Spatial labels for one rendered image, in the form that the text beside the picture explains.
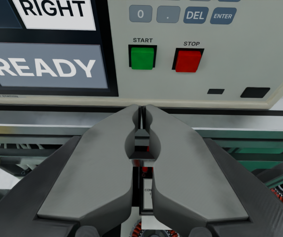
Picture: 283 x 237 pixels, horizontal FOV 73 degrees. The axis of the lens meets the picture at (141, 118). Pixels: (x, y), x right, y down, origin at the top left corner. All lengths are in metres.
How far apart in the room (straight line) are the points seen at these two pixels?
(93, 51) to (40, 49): 0.04
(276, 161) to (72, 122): 0.27
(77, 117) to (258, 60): 0.18
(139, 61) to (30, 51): 0.09
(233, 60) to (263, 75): 0.04
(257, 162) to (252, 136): 0.07
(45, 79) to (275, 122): 0.24
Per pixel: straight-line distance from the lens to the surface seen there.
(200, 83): 0.20
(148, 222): 0.41
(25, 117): 0.24
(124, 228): 0.51
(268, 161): 0.32
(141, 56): 0.16
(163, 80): 0.19
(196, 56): 0.16
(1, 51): 0.20
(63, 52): 0.18
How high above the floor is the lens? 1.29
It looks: 56 degrees down
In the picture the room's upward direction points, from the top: 2 degrees clockwise
